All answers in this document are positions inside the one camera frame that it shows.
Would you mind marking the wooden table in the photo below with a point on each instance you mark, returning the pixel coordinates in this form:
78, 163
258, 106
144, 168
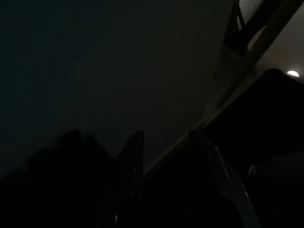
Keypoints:
266, 40

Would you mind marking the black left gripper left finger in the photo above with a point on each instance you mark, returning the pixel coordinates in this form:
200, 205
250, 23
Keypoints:
129, 185

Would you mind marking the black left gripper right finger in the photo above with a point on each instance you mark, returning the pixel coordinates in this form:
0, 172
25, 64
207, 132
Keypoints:
228, 187

